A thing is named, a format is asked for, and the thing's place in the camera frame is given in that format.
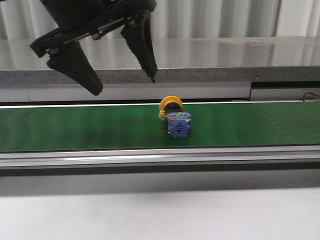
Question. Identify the grey stone counter ledge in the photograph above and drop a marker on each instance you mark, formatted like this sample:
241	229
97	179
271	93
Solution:
227	69

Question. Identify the green conveyor belt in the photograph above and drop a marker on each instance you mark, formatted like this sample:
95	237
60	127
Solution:
108	149

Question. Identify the yellow push button switch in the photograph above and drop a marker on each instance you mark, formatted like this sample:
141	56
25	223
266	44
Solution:
177	122

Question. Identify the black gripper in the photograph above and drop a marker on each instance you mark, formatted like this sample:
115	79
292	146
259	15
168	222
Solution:
77	19

